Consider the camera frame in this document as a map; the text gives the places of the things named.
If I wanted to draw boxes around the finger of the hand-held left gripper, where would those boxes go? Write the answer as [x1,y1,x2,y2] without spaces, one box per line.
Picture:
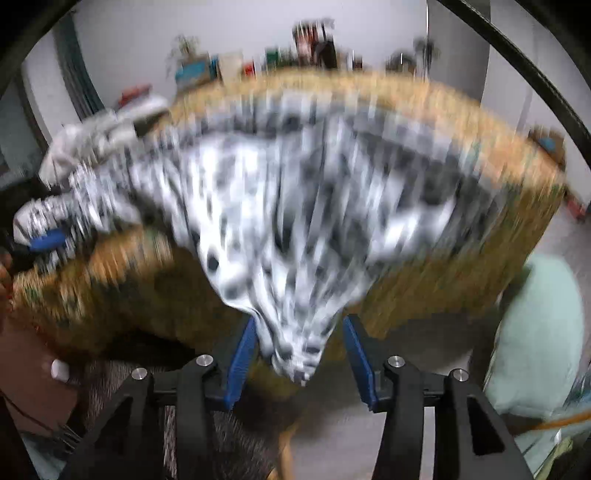
[9,229,70,268]

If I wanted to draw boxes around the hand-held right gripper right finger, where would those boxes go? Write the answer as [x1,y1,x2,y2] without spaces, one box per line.
[344,314,536,480]

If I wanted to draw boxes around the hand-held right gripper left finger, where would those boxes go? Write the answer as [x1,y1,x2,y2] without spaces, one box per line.
[60,316,259,480]

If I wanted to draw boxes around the white black spotted garment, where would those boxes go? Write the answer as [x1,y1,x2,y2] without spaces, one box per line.
[14,88,504,386]

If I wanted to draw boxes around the person's left hand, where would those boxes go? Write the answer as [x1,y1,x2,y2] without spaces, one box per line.
[0,320,78,433]

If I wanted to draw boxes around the dark patterned trousers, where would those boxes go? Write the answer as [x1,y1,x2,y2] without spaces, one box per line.
[69,355,296,480]

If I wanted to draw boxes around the grey knit sweater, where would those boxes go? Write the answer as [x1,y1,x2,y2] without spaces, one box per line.
[39,97,171,185]

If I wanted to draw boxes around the sunflower print bedspread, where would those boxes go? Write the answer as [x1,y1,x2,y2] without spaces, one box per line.
[11,69,568,365]

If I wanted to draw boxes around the grey-green curtain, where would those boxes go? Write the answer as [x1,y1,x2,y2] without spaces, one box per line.
[53,18,107,121]

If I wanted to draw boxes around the potted plant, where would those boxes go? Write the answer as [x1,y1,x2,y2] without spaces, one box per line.
[166,34,208,79]

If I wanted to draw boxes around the cardboard box with blue item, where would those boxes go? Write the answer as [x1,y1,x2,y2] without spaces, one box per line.
[531,127,566,169]

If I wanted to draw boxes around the cluttered shelf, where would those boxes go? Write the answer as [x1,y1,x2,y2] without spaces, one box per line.
[173,18,444,93]

